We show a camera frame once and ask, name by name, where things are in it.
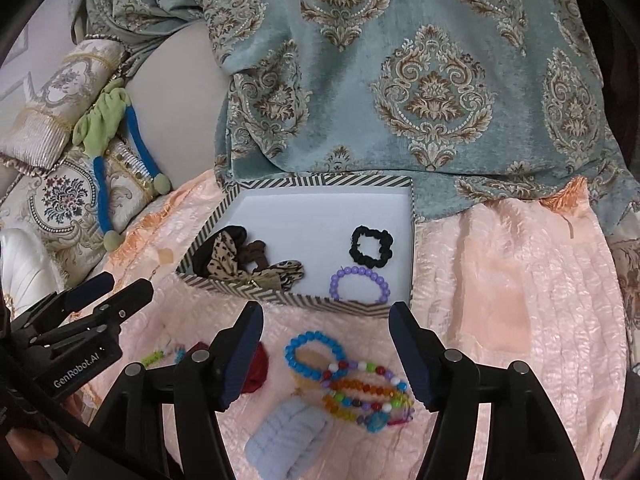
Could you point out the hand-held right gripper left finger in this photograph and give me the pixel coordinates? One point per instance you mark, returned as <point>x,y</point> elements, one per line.
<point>244,357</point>

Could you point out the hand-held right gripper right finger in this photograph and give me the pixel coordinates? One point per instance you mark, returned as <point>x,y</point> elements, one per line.
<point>411,357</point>

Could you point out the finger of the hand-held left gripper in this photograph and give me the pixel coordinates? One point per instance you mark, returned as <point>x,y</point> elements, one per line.
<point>89,286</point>
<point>131,296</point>

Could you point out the striped cardboard box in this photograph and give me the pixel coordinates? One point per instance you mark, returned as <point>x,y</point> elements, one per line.
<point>310,220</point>

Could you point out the person's left hand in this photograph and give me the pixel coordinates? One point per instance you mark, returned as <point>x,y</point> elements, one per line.
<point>32,445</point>

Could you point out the red scrunchie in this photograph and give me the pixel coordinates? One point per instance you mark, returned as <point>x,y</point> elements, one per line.
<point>257,367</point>

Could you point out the white quilted cushion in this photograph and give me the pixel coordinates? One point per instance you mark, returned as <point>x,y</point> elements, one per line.
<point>25,265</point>

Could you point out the floral embroidered cream pillow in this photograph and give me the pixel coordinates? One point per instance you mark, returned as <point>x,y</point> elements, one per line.
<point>65,200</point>

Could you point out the light blue scrunchie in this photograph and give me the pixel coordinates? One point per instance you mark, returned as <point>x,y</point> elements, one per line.
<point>285,440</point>

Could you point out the leopard print hair bow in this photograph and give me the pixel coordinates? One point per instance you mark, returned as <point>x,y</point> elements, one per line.
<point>225,260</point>

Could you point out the brown scrunchie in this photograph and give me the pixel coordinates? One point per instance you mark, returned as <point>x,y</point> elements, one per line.
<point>257,251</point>

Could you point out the pink quilted bedspread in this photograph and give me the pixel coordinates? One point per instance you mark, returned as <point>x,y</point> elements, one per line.
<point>500,285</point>

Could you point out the black scrunchie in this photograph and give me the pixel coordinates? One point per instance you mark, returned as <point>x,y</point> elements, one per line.
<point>356,252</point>

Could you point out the green and blue plush toy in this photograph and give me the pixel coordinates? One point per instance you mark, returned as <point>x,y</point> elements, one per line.
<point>97,127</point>

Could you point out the beige plain cushion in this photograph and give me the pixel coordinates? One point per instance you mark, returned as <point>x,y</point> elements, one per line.
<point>185,110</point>

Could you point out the rolled embroidered cream pillow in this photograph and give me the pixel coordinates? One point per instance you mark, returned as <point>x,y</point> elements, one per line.
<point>65,90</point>

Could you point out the teal damask blanket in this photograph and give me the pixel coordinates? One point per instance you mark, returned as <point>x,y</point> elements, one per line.
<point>350,110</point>

